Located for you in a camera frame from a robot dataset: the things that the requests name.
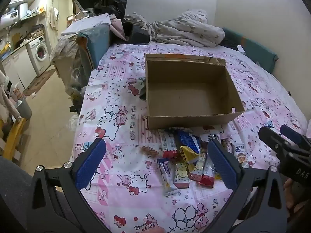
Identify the teal headboard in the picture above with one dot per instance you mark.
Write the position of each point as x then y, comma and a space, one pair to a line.
255, 51

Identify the white cartoon face snack bar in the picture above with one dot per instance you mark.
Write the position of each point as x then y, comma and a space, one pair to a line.
239, 151

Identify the blue snack packet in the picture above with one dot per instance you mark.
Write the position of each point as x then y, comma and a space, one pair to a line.
188, 140

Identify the brown floor mat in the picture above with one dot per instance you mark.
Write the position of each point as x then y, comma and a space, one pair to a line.
38, 82

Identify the yellow wooden stool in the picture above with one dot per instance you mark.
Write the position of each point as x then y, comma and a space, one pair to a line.
13, 136

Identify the red and white snack bar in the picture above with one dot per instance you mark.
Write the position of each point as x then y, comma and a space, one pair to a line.
168, 145
207, 176

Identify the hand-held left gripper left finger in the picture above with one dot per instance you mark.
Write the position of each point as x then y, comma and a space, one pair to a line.
90, 166

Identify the white labelled snack packet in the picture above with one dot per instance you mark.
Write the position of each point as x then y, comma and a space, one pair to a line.
211, 136

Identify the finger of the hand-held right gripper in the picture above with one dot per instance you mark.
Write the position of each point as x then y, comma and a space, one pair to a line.
269, 138
290, 133

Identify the brown cardboard box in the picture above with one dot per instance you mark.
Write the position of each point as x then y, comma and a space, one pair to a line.
189, 94

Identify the yellow cartoon snack bar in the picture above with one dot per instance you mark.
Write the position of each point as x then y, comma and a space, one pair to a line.
181, 176
198, 168

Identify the crumpled patterned quilt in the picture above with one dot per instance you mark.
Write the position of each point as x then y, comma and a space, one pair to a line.
184, 29

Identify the pink cloth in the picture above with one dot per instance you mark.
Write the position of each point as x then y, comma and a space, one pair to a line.
117, 28

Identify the teal cushion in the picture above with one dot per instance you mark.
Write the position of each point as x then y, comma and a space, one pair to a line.
97, 42

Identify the blue and white snack bar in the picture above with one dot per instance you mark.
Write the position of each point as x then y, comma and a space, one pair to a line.
166, 174

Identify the hanging towel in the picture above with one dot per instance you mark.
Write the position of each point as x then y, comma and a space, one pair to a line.
52, 17

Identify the white water heater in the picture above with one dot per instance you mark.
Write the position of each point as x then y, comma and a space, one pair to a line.
11, 17

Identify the brown candy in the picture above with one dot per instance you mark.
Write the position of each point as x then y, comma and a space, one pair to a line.
149, 151

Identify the white washing machine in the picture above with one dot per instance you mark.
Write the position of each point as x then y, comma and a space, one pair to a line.
40, 51

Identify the brown snack bar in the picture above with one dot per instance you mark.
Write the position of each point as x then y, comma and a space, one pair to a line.
226, 145

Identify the white flat board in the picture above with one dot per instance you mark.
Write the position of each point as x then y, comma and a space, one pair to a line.
85, 24

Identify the pink cartoon printed bedsheet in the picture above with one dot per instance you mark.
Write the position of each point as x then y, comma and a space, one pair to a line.
121, 116

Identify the dark cloth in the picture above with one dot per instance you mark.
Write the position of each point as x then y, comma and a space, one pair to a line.
138, 34

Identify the grey bucket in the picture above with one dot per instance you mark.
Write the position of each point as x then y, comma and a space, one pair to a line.
23, 107

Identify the yellow snack packet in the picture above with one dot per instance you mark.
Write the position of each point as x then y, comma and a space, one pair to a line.
189, 154

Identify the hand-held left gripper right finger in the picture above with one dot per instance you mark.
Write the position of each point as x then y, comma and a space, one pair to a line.
222, 166

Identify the person's right hand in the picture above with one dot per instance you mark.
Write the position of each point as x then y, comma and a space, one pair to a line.
289, 194

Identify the white kitchen cabinet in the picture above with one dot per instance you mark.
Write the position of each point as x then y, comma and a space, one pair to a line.
14, 65

